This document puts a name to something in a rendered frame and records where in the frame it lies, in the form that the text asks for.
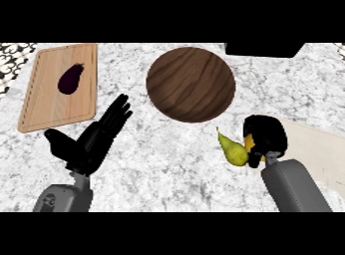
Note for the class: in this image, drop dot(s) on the dark purple eggplant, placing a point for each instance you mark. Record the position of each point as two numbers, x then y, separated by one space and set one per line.
70 79

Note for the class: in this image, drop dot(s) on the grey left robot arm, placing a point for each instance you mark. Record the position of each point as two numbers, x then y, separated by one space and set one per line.
66 196

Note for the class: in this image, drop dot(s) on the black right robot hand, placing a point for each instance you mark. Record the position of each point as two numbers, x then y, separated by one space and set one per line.
267 134

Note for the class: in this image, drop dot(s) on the beige placemat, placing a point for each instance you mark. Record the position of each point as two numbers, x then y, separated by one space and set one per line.
323 156

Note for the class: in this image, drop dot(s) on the green pear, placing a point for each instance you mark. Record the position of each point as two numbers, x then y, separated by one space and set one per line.
233 152

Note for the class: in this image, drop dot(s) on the black appliance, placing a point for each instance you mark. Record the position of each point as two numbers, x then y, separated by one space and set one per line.
264 49

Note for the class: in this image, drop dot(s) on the yellow lemon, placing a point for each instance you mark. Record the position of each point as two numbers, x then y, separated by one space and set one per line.
249 142

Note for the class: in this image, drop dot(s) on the pale wooden cutting board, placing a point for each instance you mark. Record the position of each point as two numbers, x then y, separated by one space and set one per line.
60 87

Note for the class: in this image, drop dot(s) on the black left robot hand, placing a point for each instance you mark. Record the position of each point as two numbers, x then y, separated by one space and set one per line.
94 139

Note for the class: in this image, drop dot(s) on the dark brown wooden bowl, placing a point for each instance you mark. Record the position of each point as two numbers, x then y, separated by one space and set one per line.
190 84

